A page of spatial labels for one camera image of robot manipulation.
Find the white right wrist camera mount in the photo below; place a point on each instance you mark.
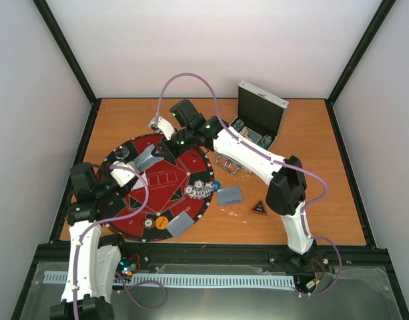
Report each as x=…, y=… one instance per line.
x=162, y=126

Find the orange big blind button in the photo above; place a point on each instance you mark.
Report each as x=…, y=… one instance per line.
x=161, y=222

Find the aluminium poker chip case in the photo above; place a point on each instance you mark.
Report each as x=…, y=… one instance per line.
x=262, y=112

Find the blue white poker chips pile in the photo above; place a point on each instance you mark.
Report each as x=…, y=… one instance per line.
x=199, y=189

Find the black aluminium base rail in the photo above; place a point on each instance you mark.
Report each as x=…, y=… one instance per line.
x=269, y=257

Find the boxed card deck in case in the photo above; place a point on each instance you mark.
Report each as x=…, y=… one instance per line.
x=250, y=135

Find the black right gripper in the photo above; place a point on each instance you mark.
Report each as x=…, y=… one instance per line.
x=165, y=154

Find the blue small blind button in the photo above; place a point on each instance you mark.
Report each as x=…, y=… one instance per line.
x=216, y=185

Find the grey card deck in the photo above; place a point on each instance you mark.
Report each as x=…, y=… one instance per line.
x=146, y=159

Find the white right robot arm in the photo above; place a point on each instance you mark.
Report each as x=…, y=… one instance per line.
x=284, y=178

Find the orange black poker chip stack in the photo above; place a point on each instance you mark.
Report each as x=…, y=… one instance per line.
x=149, y=223

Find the light blue cable duct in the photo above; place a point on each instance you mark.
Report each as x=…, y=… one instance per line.
x=189, y=281

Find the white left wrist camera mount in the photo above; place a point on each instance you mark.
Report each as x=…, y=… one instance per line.
x=122, y=172

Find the grey playing card on mat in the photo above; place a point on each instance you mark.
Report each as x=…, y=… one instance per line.
x=179, y=224

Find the grey playing cards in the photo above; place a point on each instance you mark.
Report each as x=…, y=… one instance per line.
x=229, y=196

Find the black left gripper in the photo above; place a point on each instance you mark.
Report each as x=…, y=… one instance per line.
x=127, y=188

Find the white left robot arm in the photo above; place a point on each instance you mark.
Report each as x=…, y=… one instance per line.
x=93, y=258

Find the clear dealer button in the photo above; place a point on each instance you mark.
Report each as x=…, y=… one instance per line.
x=121, y=152

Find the round red black poker mat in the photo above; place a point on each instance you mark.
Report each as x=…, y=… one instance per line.
x=166, y=182

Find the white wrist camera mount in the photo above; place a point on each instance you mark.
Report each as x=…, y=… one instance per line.
x=162, y=126
x=122, y=172

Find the poker chip row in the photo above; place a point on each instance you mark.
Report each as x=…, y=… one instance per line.
x=238, y=125
x=265, y=142

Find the red black triangular button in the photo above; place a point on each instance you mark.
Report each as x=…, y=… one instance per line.
x=259, y=208

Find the ace of diamonds card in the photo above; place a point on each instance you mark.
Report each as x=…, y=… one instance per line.
x=139, y=183

